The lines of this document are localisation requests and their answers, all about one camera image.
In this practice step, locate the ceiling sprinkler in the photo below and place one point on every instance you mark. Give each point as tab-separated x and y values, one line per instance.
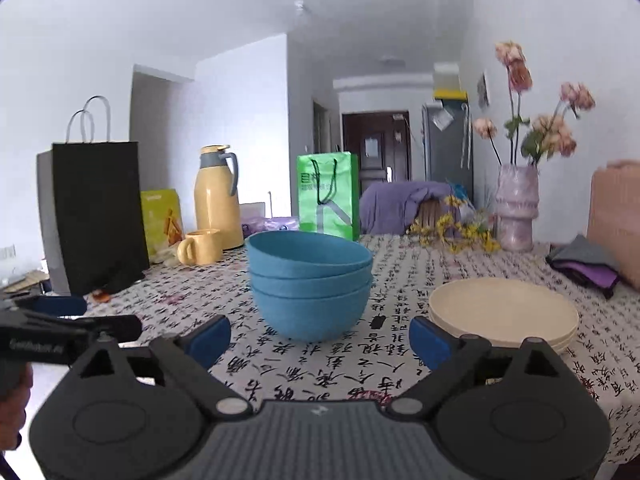
300	7

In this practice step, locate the grey cloth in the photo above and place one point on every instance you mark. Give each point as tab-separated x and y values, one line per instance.
585	252

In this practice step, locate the round ceiling lamp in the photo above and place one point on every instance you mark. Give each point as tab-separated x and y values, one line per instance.
392	60

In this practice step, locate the yellow thermos jug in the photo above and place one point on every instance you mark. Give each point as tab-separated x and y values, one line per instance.
217	205

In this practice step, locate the dried pink roses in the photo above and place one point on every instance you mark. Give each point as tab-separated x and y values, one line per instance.
550	132

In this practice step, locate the yellow flower branch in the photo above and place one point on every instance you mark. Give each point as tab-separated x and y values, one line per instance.
460	232

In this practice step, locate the pink hard case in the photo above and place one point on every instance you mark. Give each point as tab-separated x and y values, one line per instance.
615	220

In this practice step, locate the purple jacket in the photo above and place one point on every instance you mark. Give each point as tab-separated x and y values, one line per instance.
390	205

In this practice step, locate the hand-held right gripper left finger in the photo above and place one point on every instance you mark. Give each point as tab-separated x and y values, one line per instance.
207	343

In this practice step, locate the calligraphy printed tablecloth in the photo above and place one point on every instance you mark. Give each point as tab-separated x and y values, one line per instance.
350	365

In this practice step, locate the grey paper bag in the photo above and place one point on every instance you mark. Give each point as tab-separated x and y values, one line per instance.
50	220

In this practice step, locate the wooden chair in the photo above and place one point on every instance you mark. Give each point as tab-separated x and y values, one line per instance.
430	217

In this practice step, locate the person's left hand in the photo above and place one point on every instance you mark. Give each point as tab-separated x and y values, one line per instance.
15	410

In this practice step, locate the purple cloth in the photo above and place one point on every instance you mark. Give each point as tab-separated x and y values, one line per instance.
595	277

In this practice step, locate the pink textured vase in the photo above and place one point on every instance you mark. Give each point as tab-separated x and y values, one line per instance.
517	210

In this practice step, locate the black paper bag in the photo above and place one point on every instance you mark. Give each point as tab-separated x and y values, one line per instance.
100	210

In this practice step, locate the blue bowl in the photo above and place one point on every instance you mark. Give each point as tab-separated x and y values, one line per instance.
310	252
310	315
310	284

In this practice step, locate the dark brown entrance door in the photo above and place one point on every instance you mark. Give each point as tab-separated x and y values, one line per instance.
375	160

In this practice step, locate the yellow mug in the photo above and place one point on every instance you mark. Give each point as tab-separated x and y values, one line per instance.
205	247

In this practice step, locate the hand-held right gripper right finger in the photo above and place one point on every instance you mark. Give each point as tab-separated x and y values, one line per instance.
430	344

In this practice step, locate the cream plate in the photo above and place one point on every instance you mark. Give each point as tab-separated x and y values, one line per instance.
562	338
562	349
500	305

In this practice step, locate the green paper bag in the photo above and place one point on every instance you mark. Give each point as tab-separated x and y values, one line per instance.
327	195

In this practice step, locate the yellow snack box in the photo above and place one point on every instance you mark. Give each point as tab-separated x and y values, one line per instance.
162	225

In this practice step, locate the interior door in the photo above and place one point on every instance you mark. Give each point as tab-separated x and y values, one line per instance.
321	127

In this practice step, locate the white box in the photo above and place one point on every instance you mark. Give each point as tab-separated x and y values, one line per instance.
446	75

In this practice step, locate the purple tissue packet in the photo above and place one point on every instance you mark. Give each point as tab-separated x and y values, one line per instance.
275	225

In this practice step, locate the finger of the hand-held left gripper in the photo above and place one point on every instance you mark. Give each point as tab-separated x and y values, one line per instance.
60	306
117	327

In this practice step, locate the grey refrigerator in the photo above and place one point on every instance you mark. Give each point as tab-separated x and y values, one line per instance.
447	155

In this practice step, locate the wall picture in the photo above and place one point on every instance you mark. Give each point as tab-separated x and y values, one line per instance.
483	90

